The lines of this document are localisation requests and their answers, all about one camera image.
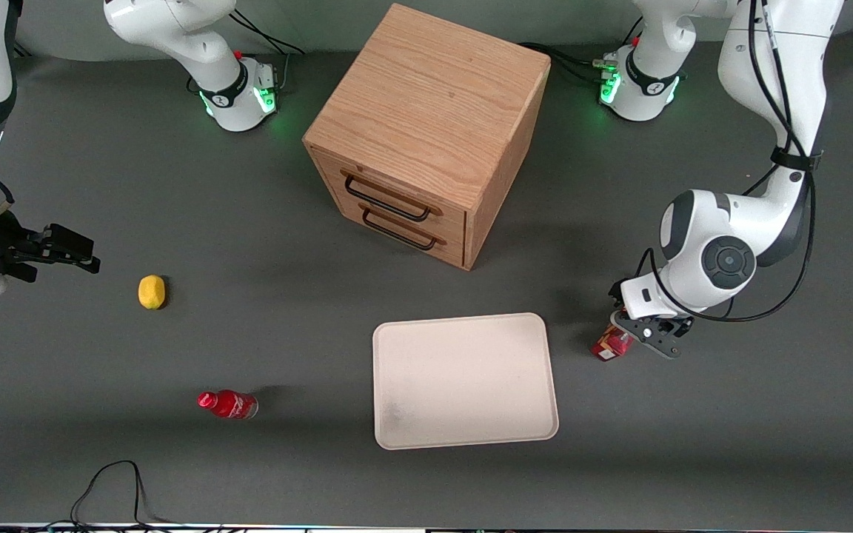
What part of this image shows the red tartan cookie box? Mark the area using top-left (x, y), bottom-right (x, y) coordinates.
top-left (592, 324), bottom-right (636, 362)

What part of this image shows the beige plastic tray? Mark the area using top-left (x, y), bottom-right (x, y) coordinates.
top-left (372, 312), bottom-right (560, 451)

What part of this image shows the yellow lemon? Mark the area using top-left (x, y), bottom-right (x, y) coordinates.
top-left (138, 275), bottom-right (167, 310)

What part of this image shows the wooden drawer front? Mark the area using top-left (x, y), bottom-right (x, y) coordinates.
top-left (314, 170), bottom-right (468, 270)
top-left (308, 147), bottom-right (468, 241)

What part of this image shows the small red drink bottle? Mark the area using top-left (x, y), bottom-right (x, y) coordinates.
top-left (197, 389), bottom-right (259, 420)

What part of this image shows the wooden drawer cabinet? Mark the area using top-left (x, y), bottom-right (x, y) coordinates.
top-left (302, 3), bottom-right (552, 272)

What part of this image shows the black looped table cable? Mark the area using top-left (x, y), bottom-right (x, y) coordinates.
top-left (45, 459), bottom-right (198, 531)

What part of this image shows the black metal drawer handle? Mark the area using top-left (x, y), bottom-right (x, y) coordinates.
top-left (343, 172), bottom-right (444, 223)
top-left (360, 204), bottom-right (446, 251)

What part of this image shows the black right arm base cable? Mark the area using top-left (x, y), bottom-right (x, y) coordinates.
top-left (228, 9), bottom-right (307, 91)

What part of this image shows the black arm base cable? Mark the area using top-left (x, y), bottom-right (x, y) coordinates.
top-left (519, 42), bottom-right (620, 84)
top-left (228, 9), bottom-right (307, 91)

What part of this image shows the black left arm base cable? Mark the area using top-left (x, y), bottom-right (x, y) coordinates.
top-left (519, 42), bottom-right (620, 84)

